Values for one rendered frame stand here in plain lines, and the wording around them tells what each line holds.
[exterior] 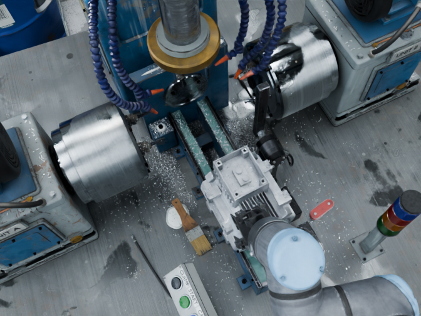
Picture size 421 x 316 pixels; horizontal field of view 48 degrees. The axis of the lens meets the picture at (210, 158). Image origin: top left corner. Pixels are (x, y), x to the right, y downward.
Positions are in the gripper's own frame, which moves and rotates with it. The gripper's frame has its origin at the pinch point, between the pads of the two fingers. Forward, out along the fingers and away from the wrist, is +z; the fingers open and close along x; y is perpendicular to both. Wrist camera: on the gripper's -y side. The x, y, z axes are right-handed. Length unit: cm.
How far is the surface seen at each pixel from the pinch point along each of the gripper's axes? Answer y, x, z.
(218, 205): 4.5, 2.1, 14.7
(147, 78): 44, 4, 28
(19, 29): 104, 43, 161
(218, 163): 15.0, -2.1, 12.9
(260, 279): -19.9, -0.7, 17.5
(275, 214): -2.2, -9.6, 7.7
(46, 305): -6, 59, 39
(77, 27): 89, 16, 143
